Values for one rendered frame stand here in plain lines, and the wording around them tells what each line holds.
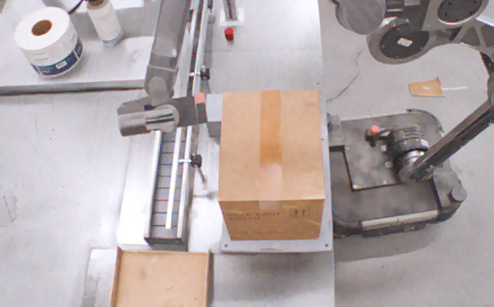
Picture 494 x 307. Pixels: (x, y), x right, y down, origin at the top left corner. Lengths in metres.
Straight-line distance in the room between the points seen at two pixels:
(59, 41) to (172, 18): 0.81
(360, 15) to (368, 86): 1.76
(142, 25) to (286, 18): 0.52
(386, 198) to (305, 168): 1.00
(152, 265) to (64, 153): 0.51
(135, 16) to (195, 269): 0.97
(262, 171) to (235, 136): 0.11
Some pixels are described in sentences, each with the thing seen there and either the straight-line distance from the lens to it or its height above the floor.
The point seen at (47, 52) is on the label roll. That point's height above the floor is 1.00.
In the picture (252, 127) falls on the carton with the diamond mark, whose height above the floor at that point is 1.12.
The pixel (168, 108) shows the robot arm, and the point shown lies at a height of 1.34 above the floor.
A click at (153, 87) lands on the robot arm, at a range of 0.95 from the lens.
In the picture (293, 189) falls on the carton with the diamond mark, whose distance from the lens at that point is 1.11.
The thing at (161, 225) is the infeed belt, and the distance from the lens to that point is 1.38.
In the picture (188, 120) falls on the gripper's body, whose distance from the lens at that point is 1.09.
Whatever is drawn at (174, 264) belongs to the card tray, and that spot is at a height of 0.83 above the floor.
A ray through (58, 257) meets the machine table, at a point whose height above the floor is 0.83.
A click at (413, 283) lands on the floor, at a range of 2.25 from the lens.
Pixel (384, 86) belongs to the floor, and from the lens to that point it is 2.71.
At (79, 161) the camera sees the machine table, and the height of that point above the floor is 0.83.
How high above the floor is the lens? 2.12
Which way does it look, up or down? 59 degrees down
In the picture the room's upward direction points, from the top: 8 degrees counter-clockwise
